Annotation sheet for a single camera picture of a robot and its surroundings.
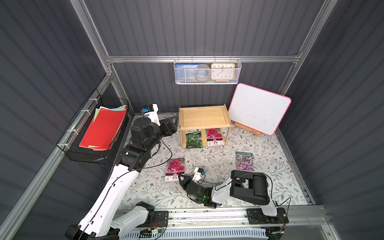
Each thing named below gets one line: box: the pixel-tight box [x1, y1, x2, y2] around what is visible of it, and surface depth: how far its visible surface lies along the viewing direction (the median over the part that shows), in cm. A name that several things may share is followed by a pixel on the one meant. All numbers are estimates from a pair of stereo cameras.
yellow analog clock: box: [210, 62, 236, 82], surface depth 90 cm
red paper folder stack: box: [79, 105, 128, 151], surface depth 75 cm
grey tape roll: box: [195, 63, 211, 83], surface depth 89 cm
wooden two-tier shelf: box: [178, 104, 231, 149], surface depth 93 cm
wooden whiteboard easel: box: [234, 122, 261, 137], surface depth 108 cm
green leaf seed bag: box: [186, 129, 204, 149], surface depth 104 cm
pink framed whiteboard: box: [228, 83, 292, 136], surface depth 99 cm
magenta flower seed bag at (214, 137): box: [206, 128, 224, 147], surface depth 105 cm
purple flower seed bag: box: [235, 151, 255, 172], surface depth 95 cm
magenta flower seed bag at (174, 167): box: [164, 157, 185, 182], surface depth 89 cm
